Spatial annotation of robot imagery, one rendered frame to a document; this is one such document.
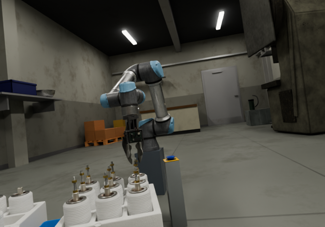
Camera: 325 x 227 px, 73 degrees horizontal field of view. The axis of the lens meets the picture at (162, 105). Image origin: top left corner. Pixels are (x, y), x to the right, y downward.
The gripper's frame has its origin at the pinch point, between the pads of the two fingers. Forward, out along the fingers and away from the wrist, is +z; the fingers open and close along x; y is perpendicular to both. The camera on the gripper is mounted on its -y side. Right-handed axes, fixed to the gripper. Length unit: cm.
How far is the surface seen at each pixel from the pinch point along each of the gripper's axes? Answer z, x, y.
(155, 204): 16.8, 4.1, 11.7
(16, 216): 18, -52, -14
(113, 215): 16.2, -12.6, 14.5
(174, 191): 18.1, 17.1, -0.1
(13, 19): -239, -137, -366
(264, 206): 35, 64, 4
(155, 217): 18.1, 1.5, 20.8
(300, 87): -37, 282, -146
